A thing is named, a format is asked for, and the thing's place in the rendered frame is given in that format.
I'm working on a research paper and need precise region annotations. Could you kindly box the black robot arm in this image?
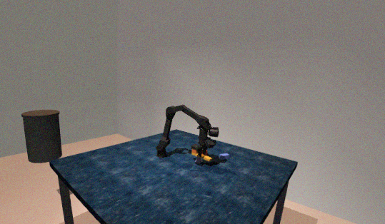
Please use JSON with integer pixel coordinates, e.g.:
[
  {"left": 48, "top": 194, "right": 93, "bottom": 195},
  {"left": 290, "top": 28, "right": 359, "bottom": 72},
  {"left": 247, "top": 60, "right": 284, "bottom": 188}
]
[{"left": 155, "top": 105, "right": 219, "bottom": 158}]

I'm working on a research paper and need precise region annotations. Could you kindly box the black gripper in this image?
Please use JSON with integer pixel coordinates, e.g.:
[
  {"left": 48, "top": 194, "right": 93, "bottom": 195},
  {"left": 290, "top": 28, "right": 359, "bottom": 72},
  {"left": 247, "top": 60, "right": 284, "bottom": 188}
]
[{"left": 191, "top": 136, "right": 209, "bottom": 157}]

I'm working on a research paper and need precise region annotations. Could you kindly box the small blue block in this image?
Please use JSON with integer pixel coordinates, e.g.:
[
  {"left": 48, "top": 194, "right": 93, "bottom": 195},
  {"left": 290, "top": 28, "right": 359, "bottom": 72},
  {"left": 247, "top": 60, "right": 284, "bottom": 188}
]
[{"left": 219, "top": 153, "right": 229, "bottom": 160}]

